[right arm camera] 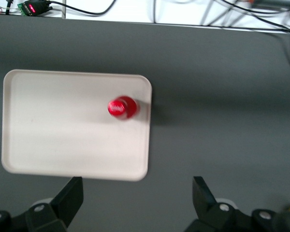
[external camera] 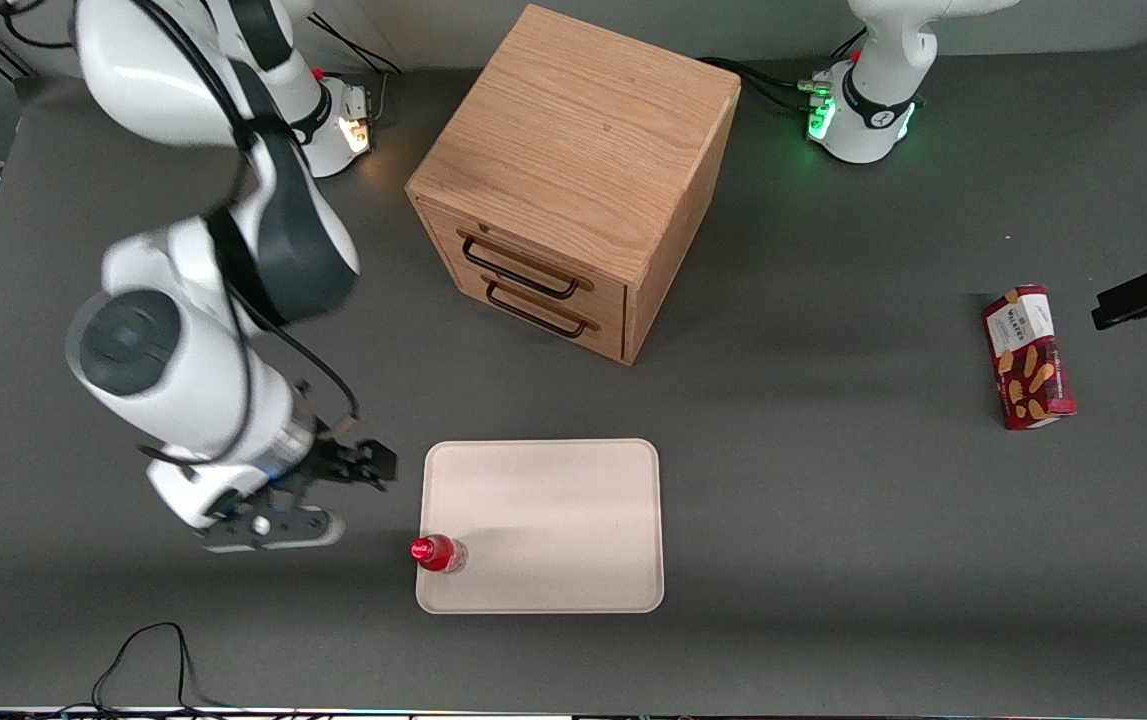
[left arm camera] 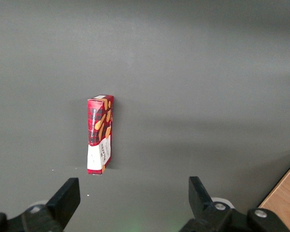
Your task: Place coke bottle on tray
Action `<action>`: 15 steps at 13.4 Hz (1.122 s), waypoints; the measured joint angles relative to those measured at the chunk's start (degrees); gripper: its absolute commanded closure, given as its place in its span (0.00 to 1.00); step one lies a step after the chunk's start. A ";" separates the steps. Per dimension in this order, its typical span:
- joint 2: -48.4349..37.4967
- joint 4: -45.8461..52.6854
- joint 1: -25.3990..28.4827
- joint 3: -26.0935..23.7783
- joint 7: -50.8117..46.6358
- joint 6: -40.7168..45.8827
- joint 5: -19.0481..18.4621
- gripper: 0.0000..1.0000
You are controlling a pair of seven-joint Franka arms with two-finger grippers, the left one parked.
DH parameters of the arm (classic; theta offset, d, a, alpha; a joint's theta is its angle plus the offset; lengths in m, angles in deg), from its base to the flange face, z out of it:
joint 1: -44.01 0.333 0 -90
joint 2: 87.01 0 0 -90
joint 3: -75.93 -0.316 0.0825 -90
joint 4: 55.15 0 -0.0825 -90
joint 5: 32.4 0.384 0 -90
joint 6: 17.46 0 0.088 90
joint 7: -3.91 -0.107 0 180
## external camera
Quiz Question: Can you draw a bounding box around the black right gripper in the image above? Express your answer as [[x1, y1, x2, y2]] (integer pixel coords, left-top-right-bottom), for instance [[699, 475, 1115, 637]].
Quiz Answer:
[[278, 436, 400, 507]]

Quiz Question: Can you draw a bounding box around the small red coke bottle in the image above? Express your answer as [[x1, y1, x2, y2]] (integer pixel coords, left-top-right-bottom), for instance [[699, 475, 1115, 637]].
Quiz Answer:
[[408, 534, 469, 576]]

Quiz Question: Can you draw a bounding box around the beige rectangular tray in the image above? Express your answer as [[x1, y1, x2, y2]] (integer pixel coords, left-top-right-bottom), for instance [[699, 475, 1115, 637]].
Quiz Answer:
[[416, 438, 665, 615]]

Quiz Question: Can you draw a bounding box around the red tartan shortbread box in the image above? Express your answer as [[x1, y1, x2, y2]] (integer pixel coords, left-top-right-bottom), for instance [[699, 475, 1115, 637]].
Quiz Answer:
[[981, 285, 1077, 431]]

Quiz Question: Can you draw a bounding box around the wooden drawer front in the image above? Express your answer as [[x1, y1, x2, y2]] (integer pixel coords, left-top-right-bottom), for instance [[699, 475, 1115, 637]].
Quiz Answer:
[[420, 203, 628, 326], [430, 262, 626, 362]]

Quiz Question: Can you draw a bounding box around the wooden drawer cabinet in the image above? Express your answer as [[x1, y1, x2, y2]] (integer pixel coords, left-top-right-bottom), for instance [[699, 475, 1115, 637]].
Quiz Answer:
[[405, 3, 742, 367]]

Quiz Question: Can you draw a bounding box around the black cable along right arm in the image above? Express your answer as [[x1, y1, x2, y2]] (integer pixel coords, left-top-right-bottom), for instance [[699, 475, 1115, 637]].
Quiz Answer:
[[0, 0, 364, 471]]

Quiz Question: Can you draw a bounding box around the black metal drawer handle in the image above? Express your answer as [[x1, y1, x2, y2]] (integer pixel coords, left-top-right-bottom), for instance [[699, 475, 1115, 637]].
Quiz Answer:
[[461, 235, 582, 301], [485, 280, 589, 339]]

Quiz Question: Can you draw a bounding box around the thin black looped table cable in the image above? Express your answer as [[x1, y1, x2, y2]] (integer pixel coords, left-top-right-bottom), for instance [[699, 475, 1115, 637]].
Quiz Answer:
[[58, 621, 234, 717]]

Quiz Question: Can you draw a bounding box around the black cable at left arm base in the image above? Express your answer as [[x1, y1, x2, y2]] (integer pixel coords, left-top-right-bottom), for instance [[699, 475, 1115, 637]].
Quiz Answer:
[[698, 55, 824, 96], [733, 72, 829, 114]]

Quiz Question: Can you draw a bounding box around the black cable at arm base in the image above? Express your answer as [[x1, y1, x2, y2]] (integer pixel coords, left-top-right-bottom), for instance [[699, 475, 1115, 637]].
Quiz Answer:
[[733, 72, 829, 114], [698, 55, 824, 96], [313, 8, 404, 77]]

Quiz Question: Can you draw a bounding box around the black cable at right arm base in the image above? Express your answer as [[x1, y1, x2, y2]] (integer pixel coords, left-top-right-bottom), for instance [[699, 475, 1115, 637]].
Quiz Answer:
[[313, 8, 404, 77]]

